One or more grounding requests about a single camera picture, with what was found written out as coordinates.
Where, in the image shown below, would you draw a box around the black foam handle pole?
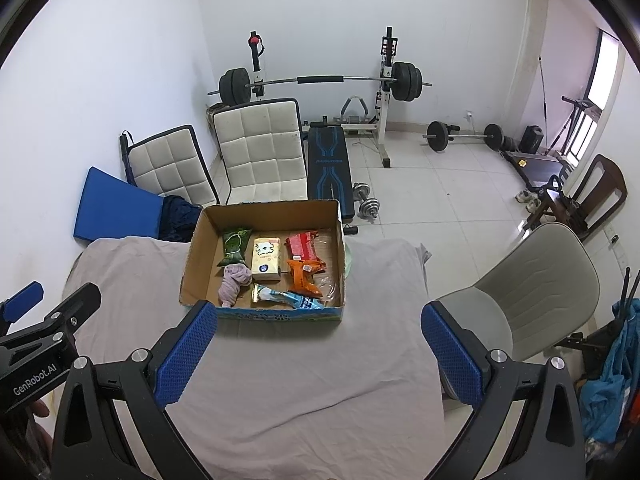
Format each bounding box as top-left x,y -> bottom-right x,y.
119,131 -> 137,186

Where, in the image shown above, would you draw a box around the black speaker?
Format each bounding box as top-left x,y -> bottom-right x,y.
519,125 -> 545,155

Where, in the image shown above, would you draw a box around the black blue weight bench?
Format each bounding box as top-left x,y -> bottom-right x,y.
305,115 -> 356,223

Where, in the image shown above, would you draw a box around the black handlebar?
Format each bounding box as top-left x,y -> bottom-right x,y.
560,332 -> 601,352

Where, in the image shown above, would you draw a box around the thin black pole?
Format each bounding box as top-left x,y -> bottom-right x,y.
537,55 -> 551,143

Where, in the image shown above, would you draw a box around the blue foam mat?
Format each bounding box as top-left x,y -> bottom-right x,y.
73,166 -> 166,245

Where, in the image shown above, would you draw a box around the large white padded chair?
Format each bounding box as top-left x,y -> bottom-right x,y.
212,98 -> 308,206

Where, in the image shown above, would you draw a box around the black folded stand legs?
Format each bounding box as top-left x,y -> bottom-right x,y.
620,267 -> 640,307

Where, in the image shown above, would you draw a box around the orange snack packet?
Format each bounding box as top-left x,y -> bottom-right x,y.
286,258 -> 327,297

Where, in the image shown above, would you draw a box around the short barbell with black plates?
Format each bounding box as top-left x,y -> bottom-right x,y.
424,121 -> 505,152

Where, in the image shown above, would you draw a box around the grey plastic chair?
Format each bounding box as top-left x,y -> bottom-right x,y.
430,222 -> 601,401

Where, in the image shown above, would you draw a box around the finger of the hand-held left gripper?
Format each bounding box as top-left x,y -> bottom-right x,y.
0,282 -> 102,356
0,281 -> 45,326

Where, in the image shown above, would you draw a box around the pale purple sock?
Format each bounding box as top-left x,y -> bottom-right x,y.
217,263 -> 254,308

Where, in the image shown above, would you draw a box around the person's left hand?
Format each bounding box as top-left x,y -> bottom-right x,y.
27,399 -> 55,466

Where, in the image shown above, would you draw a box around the window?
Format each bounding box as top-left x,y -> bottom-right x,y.
585,30 -> 621,121

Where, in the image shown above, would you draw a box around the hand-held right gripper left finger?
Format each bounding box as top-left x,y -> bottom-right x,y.
50,299 -> 219,480

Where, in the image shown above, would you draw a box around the blue white tube packet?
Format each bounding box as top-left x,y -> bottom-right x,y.
251,283 -> 326,312

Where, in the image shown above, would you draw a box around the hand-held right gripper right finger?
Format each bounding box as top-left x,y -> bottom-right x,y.
420,301 -> 586,480

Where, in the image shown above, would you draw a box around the blue jacket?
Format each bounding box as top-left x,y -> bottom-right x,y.
580,299 -> 640,446

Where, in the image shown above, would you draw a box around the green snack packet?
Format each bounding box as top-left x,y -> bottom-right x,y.
216,227 -> 252,267

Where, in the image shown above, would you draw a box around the white barbell rack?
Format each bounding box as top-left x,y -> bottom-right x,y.
247,26 -> 401,168

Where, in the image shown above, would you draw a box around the dark blue cloth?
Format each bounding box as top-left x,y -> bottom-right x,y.
159,195 -> 205,242

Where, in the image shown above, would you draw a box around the black treadmill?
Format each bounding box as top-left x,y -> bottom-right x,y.
502,149 -> 568,186

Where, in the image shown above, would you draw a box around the red snack packet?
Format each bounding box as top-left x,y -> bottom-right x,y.
285,231 -> 321,263

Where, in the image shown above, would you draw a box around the cardboard box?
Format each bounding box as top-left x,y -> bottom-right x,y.
179,199 -> 347,326

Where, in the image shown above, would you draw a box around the long barbell with black plates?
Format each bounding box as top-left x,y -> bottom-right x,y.
207,61 -> 433,106

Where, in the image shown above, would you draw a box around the dark wooden chair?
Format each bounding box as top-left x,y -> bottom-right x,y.
525,154 -> 628,241

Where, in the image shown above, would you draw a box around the small white padded chair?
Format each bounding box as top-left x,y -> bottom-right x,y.
127,125 -> 221,208

